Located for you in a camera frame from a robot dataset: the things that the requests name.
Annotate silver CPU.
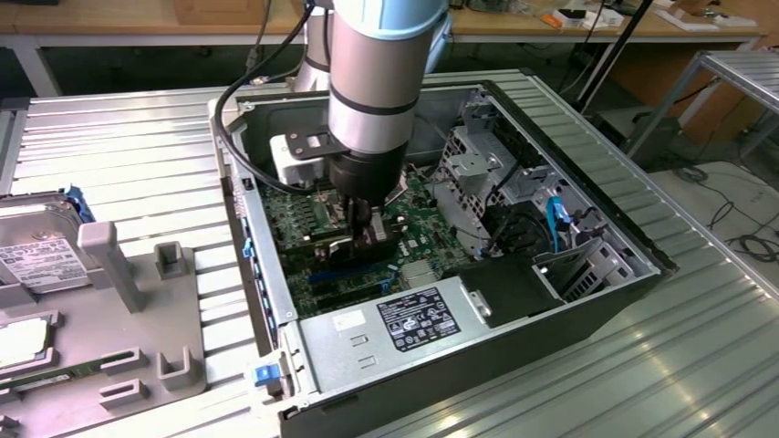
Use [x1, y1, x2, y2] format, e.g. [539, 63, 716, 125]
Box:
[0, 318, 51, 370]

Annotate black floor cables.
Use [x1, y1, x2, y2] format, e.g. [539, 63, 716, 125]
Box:
[674, 162, 779, 265]

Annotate wooden workbench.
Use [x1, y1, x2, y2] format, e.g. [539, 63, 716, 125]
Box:
[0, 0, 770, 97]

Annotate grey parts rack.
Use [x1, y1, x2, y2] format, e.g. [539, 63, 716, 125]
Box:
[0, 221, 213, 438]

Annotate grey power supply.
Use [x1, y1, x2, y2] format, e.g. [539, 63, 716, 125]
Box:
[299, 275, 495, 394]

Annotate white flat box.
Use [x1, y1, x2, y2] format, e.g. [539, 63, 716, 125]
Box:
[652, 3, 720, 32]

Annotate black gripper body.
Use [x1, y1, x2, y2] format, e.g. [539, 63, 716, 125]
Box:
[328, 141, 410, 203]

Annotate metal disk bay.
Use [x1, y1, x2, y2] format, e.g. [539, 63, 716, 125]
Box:
[434, 88, 550, 230]

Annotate open black PC case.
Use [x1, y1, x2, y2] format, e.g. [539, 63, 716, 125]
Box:
[205, 79, 682, 438]

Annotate black wire bundle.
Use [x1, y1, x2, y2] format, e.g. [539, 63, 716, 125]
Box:
[483, 203, 610, 257]

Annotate blue wire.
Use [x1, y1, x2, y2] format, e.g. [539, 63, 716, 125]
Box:
[546, 194, 578, 256]

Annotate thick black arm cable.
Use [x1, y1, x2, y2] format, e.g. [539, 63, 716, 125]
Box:
[215, 0, 319, 196]

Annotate hard disk with blue carrier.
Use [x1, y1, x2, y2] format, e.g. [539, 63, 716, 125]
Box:
[0, 183, 100, 297]

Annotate metal slat side table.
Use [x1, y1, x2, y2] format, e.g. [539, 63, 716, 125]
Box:
[624, 48, 779, 160]

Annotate blue case latch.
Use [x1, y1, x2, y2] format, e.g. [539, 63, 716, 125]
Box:
[251, 363, 285, 390]

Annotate black pole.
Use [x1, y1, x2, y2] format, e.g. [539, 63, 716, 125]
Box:
[574, 0, 658, 110]

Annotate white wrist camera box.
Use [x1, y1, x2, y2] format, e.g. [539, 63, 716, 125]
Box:
[269, 133, 335, 189]

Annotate thin hanging cable with connector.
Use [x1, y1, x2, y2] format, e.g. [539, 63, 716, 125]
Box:
[247, 0, 275, 87]

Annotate orange and white box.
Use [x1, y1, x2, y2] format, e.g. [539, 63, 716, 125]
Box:
[542, 7, 628, 31]

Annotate silver disk tray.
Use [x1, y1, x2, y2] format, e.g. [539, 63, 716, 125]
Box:
[531, 235, 646, 303]

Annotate green Dell motherboard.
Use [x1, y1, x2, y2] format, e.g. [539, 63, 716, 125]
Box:
[259, 168, 483, 321]

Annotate green RAM stick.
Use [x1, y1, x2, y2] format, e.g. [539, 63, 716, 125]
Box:
[0, 353, 136, 394]

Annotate CPU socket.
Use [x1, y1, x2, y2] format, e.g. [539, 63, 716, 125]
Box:
[315, 190, 355, 228]

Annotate silver chipset heat sink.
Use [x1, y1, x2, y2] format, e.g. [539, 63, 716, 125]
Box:
[396, 261, 440, 285]

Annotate black plastic shroud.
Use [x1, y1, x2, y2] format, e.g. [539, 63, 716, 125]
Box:
[442, 252, 568, 329]

